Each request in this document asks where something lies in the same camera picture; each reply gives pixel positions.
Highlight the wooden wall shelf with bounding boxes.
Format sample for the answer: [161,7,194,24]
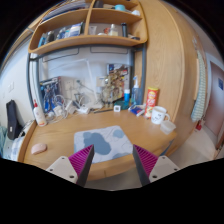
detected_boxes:
[28,0,148,55]

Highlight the black bag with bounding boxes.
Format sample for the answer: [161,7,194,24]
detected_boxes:
[6,100,22,140]

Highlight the robot figure model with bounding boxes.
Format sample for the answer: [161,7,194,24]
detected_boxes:
[102,76,114,104]

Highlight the white mug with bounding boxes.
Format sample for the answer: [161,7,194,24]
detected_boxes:
[151,106,170,125]

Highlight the colourful poster box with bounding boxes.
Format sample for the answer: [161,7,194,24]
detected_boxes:
[107,63,130,100]

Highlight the pink computer mouse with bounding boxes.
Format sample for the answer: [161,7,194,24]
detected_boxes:
[31,143,47,155]

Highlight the grey blue mouse pad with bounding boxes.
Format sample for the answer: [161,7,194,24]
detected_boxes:
[74,126,133,163]

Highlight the small white cube clock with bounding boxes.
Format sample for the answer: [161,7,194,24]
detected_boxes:
[114,105,121,112]

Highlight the hanging checkered towel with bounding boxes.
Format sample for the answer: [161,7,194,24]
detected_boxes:
[190,49,208,123]

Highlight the robot model kit box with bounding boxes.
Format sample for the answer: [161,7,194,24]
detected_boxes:
[40,76,61,111]

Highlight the white lotion bottle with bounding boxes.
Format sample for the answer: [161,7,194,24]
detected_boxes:
[33,102,47,127]

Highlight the red chips can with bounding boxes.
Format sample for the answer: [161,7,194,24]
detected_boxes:
[144,87,159,118]

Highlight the brown door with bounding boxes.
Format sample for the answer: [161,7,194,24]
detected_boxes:
[205,63,224,135]

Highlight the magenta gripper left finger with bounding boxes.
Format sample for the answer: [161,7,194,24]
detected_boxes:
[47,145,94,187]

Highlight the clear plastic container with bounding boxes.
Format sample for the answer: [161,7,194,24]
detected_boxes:
[160,120,176,135]

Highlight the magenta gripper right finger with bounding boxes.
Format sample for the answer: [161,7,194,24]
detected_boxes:
[133,145,179,186]

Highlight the blue spray bottle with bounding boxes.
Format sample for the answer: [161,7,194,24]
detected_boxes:
[131,76,139,105]

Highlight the tangled white cables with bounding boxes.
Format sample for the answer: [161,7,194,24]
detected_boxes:
[46,89,94,121]

